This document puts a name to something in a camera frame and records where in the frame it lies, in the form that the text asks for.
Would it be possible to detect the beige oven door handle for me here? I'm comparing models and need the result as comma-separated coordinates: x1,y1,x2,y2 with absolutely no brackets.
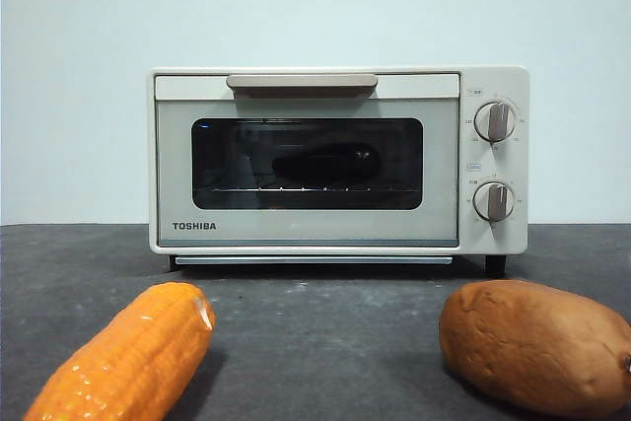
225,74,378,98

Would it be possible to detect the brown sweet potato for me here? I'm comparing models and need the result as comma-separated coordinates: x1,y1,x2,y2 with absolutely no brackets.
438,279,631,417

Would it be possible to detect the glass-windowed oven door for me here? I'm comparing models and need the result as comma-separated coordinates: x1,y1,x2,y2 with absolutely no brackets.
154,73,461,248

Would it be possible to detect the metal wire oven rack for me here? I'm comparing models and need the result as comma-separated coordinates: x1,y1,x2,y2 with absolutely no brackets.
205,186,414,195

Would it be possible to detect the orange corn cob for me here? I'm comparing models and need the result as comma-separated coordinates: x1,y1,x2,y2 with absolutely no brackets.
22,281,217,421

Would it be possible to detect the cream Toshiba toaster oven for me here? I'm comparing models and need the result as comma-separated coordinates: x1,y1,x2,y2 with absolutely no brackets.
146,64,531,259

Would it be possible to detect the temperature knob with beige grip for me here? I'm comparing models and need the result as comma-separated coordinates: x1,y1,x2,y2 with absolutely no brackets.
474,101,518,143

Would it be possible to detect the timer knob with beige grip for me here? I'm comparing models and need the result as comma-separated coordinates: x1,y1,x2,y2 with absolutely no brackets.
472,181,516,223

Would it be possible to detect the dark purple eggplant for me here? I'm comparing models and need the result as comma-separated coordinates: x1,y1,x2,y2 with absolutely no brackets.
270,143,384,181

